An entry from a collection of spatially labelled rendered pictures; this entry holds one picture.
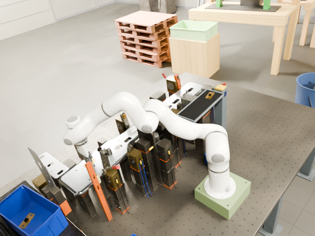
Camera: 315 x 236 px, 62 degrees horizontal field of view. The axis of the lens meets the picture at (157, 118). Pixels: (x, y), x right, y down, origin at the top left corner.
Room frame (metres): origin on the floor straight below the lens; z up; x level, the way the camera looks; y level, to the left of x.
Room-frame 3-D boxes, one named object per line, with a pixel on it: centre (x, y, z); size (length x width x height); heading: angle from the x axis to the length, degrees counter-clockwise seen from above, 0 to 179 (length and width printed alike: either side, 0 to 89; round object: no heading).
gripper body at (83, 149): (1.22, 0.47, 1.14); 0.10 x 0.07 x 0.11; 45
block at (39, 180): (1.08, 0.72, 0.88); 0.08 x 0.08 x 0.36; 45
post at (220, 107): (1.62, -0.48, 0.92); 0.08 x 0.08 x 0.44; 45
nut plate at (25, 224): (0.83, 0.73, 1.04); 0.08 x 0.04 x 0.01; 157
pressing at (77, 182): (1.53, 0.09, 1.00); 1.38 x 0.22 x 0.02; 135
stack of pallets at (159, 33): (5.28, -0.09, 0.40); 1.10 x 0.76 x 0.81; 42
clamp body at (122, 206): (1.06, 0.30, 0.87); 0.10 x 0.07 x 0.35; 45
